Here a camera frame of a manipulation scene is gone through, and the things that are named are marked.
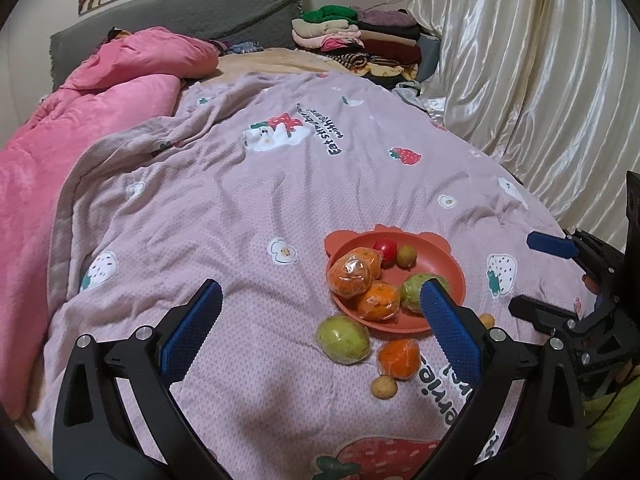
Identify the small yellow fruit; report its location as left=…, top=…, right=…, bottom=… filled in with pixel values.
left=480, top=313, right=495, bottom=330
left=370, top=375, right=398, bottom=400

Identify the orange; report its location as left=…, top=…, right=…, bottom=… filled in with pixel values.
left=326, top=252, right=373, bottom=299
left=376, top=338, right=421, bottom=380
left=356, top=281, right=400, bottom=323
left=348, top=247, right=383, bottom=280

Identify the small yellow fruit front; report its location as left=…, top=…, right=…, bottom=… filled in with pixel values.
left=370, top=375, right=398, bottom=400

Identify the green fruit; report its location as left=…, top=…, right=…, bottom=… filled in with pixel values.
left=399, top=273, right=451, bottom=314
left=314, top=314, right=371, bottom=365

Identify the green sleeve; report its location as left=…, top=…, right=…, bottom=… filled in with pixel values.
left=582, top=376, right=639, bottom=469

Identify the orange bear-ear plate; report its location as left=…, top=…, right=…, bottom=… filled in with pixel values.
left=324, top=224, right=465, bottom=337

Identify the small green-brown fruit on plate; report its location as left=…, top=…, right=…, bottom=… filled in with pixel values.
left=396, top=245, right=418, bottom=270

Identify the wrapped green fruit on plate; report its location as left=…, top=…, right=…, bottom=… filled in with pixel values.
left=399, top=273, right=451, bottom=314

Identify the red cherry tomato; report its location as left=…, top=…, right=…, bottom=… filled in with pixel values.
left=373, top=237, right=398, bottom=268

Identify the wrapped orange back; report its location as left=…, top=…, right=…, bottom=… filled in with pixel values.
left=348, top=247, right=383, bottom=280

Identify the wrapped orange front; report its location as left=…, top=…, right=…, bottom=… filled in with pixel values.
left=356, top=281, right=400, bottom=323

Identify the cream satin curtain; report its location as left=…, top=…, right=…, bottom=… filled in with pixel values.
left=408, top=0, right=639, bottom=248

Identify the mauve printed bed cover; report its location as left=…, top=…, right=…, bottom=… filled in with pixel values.
left=34, top=73, right=593, bottom=479

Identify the stack of folded clothes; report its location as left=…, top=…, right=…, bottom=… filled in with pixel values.
left=292, top=6, right=440, bottom=90

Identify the beige blanket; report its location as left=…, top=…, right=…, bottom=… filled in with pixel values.
left=200, top=48, right=350, bottom=84

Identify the pink quilt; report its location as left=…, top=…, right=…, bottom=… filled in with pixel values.
left=1, top=27, right=218, bottom=420

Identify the grey headboard cover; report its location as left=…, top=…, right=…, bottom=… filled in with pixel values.
left=49, top=0, right=305, bottom=89

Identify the black camera box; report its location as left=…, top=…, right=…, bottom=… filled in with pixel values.
left=625, top=170, right=640, bottom=266

